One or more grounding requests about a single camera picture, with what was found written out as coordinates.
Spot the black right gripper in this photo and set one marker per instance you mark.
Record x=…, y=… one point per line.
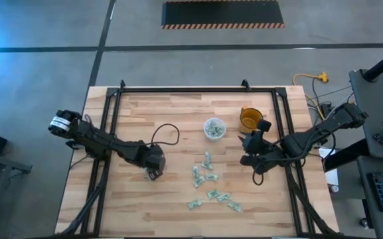
x=271, y=154

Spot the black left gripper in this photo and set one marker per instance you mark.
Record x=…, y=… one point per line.
x=151, y=165

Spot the pale green stevia packet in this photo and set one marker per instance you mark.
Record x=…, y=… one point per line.
x=212, y=131
x=198, y=181
x=213, y=194
x=234, y=206
x=194, y=204
x=211, y=177
x=223, y=197
x=207, y=156
x=206, y=164
x=195, y=171
x=219, y=126
x=145, y=177

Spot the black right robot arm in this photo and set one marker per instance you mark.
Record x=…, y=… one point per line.
x=310, y=136

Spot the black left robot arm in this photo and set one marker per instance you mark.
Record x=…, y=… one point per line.
x=95, y=141

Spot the yellow enamel mug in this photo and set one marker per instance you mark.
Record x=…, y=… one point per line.
x=251, y=117

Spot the clear plastic cup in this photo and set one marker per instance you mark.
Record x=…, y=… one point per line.
x=205, y=132

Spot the black table clamp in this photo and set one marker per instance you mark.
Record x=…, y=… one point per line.
x=245, y=85
x=121, y=84

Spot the white paper sheet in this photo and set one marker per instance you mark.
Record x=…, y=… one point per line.
x=330, y=176

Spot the small white round object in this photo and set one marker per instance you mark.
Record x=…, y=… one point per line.
x=335, y=188

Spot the grey desk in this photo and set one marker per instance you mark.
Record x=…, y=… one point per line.
x=377, y=99
x=365, y=202

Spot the small black desk object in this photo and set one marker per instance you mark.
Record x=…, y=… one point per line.
x=381, y=138

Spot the black hazard-striped floor mat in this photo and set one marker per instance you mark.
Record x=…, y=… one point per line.
x=222, y=13

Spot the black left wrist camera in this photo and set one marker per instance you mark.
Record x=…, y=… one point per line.
x=154, y=151

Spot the black aluminium table frame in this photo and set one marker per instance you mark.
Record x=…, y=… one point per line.
x=194, y=90

